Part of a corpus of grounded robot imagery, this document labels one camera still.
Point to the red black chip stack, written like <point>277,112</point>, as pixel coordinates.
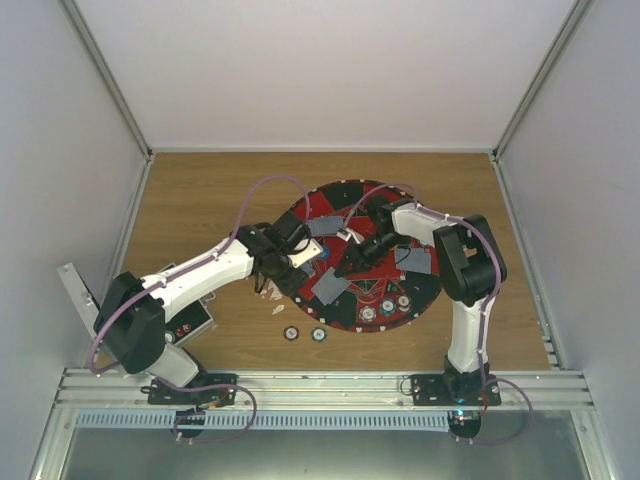
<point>291,333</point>

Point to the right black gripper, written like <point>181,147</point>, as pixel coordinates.
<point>357,258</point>

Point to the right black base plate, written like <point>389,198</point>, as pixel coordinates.
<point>429,390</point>

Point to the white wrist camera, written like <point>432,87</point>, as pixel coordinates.
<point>309,251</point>
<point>348,235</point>

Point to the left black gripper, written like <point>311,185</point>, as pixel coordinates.
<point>289,285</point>

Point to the red chips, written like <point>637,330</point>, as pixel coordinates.
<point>403,303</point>

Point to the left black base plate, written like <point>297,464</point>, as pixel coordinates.
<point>205,390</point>

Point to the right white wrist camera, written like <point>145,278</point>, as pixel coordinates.
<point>348,235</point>

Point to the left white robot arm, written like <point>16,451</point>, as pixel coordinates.
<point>132,320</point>

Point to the dealt blue playing card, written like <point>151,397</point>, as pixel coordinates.
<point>416,260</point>

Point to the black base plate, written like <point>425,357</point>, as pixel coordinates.
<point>429,390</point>
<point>205,390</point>

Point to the slotted grey cable duct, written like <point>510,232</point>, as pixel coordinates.
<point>267,420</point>

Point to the teal blue chip stack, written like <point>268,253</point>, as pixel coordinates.
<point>319,334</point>

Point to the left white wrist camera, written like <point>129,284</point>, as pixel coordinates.
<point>309,251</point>

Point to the round red black poker mat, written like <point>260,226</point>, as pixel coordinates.
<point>349,197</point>

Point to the blue small blind button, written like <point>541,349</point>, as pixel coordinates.
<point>325,253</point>

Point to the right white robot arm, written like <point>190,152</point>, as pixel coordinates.
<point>471,270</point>

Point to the purple chips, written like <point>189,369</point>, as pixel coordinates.
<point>367,314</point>

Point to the white plastic wrap scraps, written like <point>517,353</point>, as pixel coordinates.
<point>266,289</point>

